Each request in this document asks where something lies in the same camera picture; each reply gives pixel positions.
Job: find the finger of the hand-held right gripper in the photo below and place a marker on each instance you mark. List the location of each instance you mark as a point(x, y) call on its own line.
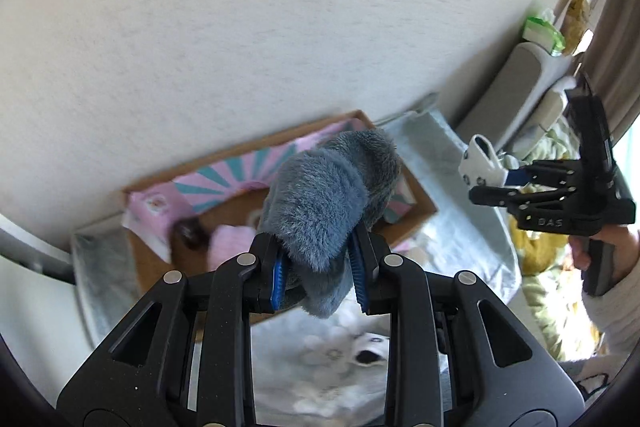
point(547, 173)
point(515, 198)

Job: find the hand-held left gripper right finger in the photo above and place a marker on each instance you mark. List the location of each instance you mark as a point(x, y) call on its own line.
point(359, 277)

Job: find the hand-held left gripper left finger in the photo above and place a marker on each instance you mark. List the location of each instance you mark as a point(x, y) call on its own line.
point(278, 282)

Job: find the pink fluffy sock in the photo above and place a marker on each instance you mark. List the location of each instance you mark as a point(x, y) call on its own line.
point(227, 244)

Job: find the grey fluffy sock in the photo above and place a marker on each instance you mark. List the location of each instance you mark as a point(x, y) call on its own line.
point(325, 207)

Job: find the black round case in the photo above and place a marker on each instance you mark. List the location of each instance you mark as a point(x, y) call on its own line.
point(189, 234)

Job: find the pink printed cardboard box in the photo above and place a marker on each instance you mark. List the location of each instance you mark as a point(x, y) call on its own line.
point(165, 267)

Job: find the person's right hand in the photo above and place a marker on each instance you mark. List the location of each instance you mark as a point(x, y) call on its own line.
point(627, 252)

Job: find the pale green quilt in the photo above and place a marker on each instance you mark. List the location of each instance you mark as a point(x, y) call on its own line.
point(545, 252)

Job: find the cream padded cushion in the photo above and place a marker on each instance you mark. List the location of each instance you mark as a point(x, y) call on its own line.
point(550, 107)

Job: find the light blue table cloth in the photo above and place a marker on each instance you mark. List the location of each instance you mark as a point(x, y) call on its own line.
point(450, 247)

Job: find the grey padded cushion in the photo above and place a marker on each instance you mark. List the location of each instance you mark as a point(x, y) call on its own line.
point(510, 92)

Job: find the brown curtain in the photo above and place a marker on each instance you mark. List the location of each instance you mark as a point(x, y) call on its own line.
point(617, 57)

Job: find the green tissue pack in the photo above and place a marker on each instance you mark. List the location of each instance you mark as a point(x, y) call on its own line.
point(544, 32)

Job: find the brown plush toy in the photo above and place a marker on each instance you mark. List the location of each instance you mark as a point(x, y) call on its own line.
point(576, 19)

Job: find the white curved door frame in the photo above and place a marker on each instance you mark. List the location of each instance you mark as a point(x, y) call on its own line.
point(30, 247)

